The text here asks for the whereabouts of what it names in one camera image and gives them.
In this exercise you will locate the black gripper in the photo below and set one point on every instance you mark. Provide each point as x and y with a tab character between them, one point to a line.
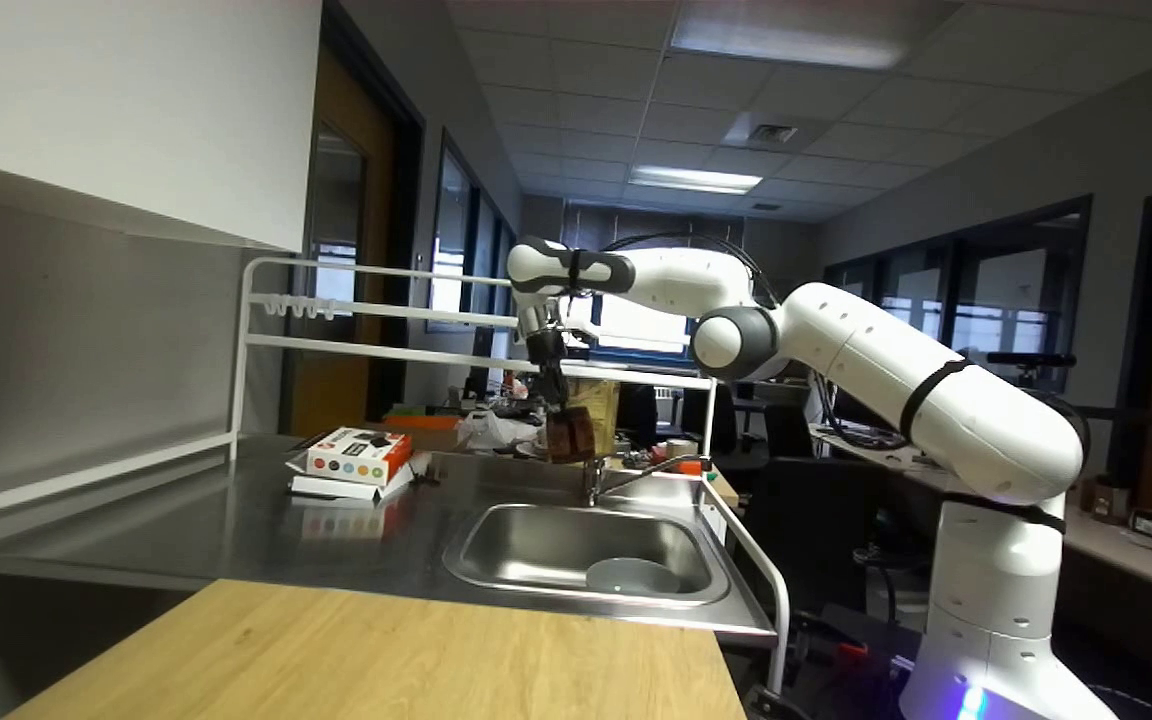
547	353

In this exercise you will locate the brown cup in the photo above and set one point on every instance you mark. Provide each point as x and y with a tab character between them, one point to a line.
568	437

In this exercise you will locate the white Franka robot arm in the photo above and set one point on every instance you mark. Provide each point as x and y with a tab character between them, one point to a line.
989	415

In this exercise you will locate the stainless steel sink basin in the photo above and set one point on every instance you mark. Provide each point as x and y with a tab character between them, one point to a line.
576	548

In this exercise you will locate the yellow canister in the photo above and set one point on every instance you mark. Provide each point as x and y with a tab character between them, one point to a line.
603	404

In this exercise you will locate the orange box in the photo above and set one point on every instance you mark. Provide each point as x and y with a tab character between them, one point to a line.
420	425

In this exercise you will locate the small orange red item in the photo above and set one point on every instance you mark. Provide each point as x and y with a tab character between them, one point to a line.
691	465

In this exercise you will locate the colourful white toy box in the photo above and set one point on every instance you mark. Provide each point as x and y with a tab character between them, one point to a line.
356	453

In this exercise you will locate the flat white red box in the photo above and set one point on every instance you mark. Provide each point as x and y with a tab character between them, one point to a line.
350	489

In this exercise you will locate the small ceiling light panel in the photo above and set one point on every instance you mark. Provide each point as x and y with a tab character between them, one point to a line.
694	177

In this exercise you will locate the brown wooden door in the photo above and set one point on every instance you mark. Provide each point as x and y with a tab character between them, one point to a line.
350	202

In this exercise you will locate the stainless steel counter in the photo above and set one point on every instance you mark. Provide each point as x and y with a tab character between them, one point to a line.
271	524

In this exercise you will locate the large ceiling light panel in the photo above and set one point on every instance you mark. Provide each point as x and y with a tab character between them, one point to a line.
791	35

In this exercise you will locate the white side desk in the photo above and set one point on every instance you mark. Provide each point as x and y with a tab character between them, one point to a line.
1136	543

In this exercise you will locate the white metal rack frame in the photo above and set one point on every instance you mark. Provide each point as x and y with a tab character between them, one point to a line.
242	372

